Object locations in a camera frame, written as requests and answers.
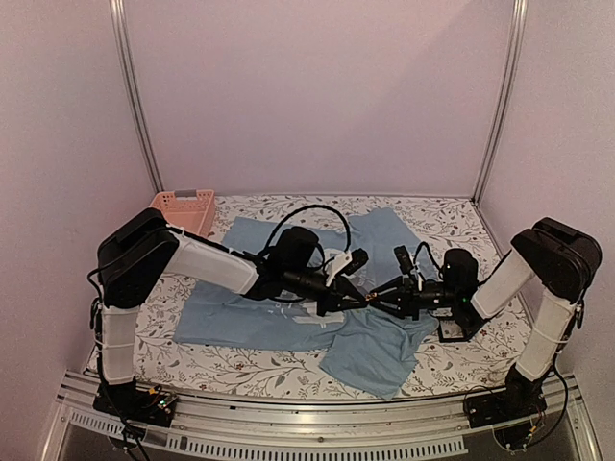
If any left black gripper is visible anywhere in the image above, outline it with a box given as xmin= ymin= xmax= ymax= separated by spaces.
xmin=285 ymin=267 xmax=369 ymax=319

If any floral patterned table mat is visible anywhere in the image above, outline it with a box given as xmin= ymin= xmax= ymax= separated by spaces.
xmin=134 ymin=195 xmax=530 ymax=400

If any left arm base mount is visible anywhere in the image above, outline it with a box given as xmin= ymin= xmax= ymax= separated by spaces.
xmin=92 ymin=380 xmax=178 ymax=427

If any pink plastic basket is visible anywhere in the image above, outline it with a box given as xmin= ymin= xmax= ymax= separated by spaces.
xmin=150 ymin=189 xmax=215 ymax=238

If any front aluminium rail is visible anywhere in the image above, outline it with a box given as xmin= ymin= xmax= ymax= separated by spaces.
xmin=38 ymin=372 xmax=607 ymax=460

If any light blue printed t-shirt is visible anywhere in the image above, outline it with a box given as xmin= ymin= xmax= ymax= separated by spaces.
xmin=174 ymin=208 xmax=437 ymax=400

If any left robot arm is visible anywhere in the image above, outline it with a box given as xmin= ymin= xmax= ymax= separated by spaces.
xmin=86 ymin=207 xmax=368 ymax=417

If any black open jewelry box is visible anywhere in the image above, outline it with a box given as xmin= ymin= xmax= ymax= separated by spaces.
xmin=435 ymin=314 xmax=486 ymax=344

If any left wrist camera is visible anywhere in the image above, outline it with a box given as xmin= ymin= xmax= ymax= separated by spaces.
xmin=323 ymin=248 xmax=369 ymax=287

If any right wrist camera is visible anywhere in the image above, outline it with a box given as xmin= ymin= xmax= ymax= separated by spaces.
xmin=393 ymin=245 xmax=417 ymax=282

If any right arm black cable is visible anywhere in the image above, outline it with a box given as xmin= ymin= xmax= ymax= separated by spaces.
xmin=413 ymin=241 xmax=448 ymax=275

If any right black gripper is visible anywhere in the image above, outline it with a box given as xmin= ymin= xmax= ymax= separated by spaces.
xmin=370 ymin=275 xmax=460 ymax=321

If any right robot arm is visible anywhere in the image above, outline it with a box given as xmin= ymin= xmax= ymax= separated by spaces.
xmin=366 ymin=217 xmax=603 ymax=419

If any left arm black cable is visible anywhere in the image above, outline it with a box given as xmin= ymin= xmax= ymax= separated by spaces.
xmin=268 ymin=205 xmax=353 ymax=254

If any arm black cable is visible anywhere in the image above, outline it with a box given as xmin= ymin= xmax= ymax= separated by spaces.
xmin=268 ymin=205 xmax=353 ymax=254
xmin=413 ymin=241 xmax=448 ymax=275

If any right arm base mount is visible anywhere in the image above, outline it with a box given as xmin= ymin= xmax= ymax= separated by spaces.
xmin=463 ymin=379 xmax=547 ymax=428

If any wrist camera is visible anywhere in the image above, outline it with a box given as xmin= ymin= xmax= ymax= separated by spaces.
xmin=323 ymin=248 xmax=369 ymax=287
xmin=393 ymin=245 xmax=417 ymax=282

